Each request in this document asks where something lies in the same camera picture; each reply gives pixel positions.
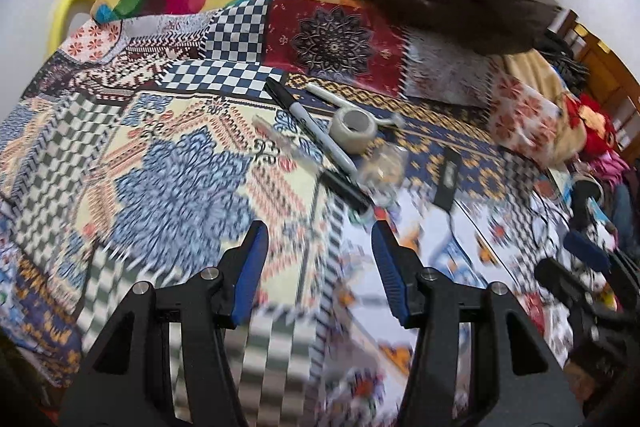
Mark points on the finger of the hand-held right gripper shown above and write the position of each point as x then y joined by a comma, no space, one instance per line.
565,282
587,249

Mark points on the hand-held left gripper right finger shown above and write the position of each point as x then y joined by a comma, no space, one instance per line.
392,277

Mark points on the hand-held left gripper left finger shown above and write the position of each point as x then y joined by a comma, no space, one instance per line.
250,267

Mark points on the clear tape roll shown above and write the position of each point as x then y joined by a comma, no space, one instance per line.
382,169

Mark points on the short black marker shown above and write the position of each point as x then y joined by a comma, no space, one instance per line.
345,192

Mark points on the flat black device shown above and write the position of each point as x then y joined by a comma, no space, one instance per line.
447,179

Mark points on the red plush toy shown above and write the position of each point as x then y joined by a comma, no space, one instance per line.
600,127

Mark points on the patchwork printed bedspread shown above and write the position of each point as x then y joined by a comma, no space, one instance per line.
175,157

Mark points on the grey tape roll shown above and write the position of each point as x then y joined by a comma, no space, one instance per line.
352,129

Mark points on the black and grey marker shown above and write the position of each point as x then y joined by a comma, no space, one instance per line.
307,122

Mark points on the white pen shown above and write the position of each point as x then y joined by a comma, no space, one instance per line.
345,101

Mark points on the wooden bed headboard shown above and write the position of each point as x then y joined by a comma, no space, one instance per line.
607,67

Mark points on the beige blanket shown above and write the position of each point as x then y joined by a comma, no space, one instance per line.
537,72

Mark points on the black striped clothing pile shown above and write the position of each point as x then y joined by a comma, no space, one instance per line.
565,59

